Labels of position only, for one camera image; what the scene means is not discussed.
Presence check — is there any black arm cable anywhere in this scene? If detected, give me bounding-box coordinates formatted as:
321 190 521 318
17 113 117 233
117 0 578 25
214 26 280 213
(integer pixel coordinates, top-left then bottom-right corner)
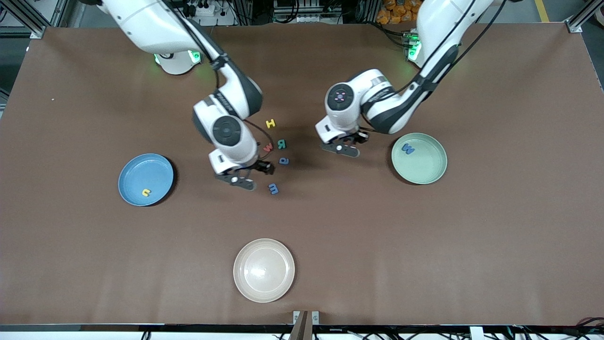
162 0 275 159
392 0 508 102

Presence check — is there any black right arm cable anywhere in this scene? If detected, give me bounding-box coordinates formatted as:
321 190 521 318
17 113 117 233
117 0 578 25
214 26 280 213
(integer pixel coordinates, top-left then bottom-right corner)
162 0 275 159

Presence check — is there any orange items pile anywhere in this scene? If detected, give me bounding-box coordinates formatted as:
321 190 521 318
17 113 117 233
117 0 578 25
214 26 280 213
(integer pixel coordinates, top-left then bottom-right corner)
377 0 421 25

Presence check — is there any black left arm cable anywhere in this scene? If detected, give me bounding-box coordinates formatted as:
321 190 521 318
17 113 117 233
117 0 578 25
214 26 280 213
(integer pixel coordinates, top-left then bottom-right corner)
392 0 508 102

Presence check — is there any brown table mat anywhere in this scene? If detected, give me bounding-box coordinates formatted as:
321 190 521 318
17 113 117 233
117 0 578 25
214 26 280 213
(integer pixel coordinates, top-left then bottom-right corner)
0 21 604 326

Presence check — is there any aluminium frame profile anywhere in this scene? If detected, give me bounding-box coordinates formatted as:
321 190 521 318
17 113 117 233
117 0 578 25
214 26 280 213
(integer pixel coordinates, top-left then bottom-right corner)
564 0 604 34
0 0 48 38

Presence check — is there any beige round plate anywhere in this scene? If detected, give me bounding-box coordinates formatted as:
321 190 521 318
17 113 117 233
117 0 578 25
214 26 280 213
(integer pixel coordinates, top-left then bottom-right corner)
233 238 295 303

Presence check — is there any light green round plate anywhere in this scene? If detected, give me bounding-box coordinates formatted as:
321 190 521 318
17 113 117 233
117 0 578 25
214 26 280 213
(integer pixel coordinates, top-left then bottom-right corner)
391 133 448 185

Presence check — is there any grey metal edge bracket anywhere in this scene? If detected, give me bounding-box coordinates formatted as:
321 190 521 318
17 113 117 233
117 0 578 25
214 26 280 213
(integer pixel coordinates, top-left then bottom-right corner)
293 310 320 326

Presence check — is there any brown wedge piece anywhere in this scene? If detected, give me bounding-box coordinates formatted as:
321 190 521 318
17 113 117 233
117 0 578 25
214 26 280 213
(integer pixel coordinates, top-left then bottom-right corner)
289 311 308 340

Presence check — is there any blue round plate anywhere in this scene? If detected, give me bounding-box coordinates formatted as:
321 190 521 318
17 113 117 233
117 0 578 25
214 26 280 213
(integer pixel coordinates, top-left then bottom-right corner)
118 153 175 207

